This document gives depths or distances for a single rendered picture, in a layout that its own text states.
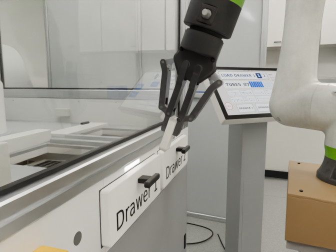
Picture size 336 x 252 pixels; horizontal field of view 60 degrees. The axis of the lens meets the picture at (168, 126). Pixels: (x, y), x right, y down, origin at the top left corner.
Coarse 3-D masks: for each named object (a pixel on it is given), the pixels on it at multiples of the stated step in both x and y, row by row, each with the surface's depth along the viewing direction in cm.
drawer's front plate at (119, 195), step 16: (144, 160) 72; (128, 176) 60; (112, 192) 53; (128, 192) 60; (112, 208) 54; (128, 208) 60; (144, 208) 69; (112, 224) 54; (128, 224) 61; (112, 240) 54
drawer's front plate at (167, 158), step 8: (184, 136) 105; (176, 144) 95; (184, 144) 106; (160, 152) 82; (168, 152) 87; (176, 152) 95; (160, 160) 82; (168, 160) 87; (184, 160) 107; (160, 168) 82; (168, 168) 87; (176, 168) 96; (160, 176) 83; (168, 176) 88; (160, 184) 83
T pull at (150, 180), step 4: (140, 176) 65; (144, 176) 65; (148, 176) 65; (152, 176) 65; (156, 176) 66; (140, 180) 64; (144, 180) 64; (148, 180) 62; (152, 180) 63; (156, 180) 66; (144, 184) 61; (148, 184) 61; (152, 184) 63
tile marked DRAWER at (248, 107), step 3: (237, 105) 134; (240, 105) 134; (243, 105) 135; (246, 105) 135; (249, 105) 136; (252, 105) 137; (237, 108) 132; (240, 108) 133; (243, 108) 134; (246, 108) 134; (249, 108) 135; (252, 108) 136; (240, 111) 132; (243, 111) 133; (246, 111) 133; (249, 111) 134; (252, 111) 135; (255, 111) 135
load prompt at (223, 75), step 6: (222, 72) 143; (228, 72) 144; (234, 72) 146; (240, 72) 147; (246, 72) 149; (252, 72) 151; (258, 72) 152; (264, 72) 154; (222, 78) 140; (228, 78) 142; (234, 78) 143; (240, 78) 145; (246, 78) 146; (252, 78) 148; (258, 78) 149; (264, 78) 151
